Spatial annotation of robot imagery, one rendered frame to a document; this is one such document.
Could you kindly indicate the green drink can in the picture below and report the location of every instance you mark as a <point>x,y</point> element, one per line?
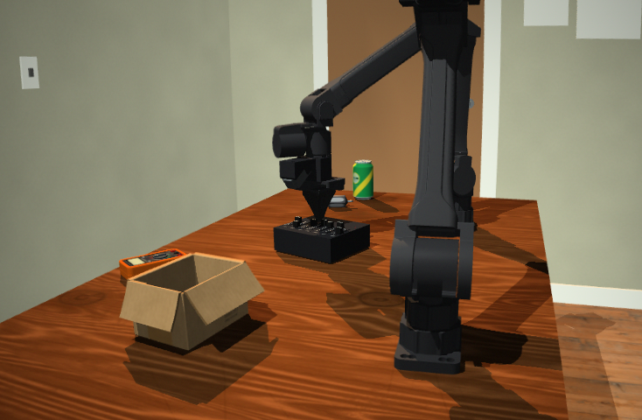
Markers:
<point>362,174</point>

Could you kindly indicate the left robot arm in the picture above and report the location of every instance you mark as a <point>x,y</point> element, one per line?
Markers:
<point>430,333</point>

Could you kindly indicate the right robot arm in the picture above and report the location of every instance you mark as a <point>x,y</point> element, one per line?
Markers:
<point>295,139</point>

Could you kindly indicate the dark grey fader panel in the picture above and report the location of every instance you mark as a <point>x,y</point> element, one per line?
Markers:
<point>328,240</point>

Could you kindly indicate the orange digital multimeter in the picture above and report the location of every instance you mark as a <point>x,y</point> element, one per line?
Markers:
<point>133,266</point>

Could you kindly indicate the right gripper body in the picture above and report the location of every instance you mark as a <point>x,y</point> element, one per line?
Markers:
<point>318,187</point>

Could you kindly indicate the open brown cardboard box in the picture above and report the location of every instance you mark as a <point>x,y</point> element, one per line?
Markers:
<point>153,306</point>

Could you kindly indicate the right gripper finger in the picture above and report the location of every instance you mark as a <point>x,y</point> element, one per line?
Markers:
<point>316,199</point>
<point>308,198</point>

